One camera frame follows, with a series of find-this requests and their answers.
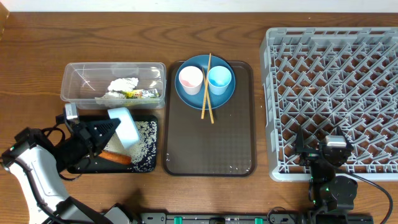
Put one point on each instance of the black plastic tray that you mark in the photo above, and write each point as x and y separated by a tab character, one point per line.
100	165

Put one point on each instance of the brown serving tray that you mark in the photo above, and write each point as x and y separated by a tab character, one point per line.
225	147

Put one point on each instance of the orange carrot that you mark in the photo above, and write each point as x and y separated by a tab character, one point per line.
115	157

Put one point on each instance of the white paper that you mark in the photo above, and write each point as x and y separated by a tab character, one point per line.
118	88

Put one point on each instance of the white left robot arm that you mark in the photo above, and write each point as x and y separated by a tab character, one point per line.
37	163

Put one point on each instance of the clear plastic bin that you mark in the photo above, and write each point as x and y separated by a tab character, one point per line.
84	82

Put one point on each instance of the dark blue plate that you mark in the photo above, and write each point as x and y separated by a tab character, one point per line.
196	101

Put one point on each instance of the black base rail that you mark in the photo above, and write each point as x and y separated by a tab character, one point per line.
272	217

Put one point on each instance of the white rice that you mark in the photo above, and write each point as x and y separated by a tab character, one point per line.
143	153

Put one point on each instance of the wooden chopstick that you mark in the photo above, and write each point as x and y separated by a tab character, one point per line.
208	103
206	87

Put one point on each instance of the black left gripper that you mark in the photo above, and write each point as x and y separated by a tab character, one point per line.
81	132

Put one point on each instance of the light blue rice bowl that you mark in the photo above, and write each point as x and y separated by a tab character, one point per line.
126	131

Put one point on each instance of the grey dishwasher rack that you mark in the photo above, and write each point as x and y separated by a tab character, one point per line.
318	79

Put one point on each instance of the pink cup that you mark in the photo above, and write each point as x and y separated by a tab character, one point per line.
191	79

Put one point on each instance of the light blue cup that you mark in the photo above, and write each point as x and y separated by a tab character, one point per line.
219	78

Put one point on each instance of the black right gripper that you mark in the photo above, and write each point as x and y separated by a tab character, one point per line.
310	155

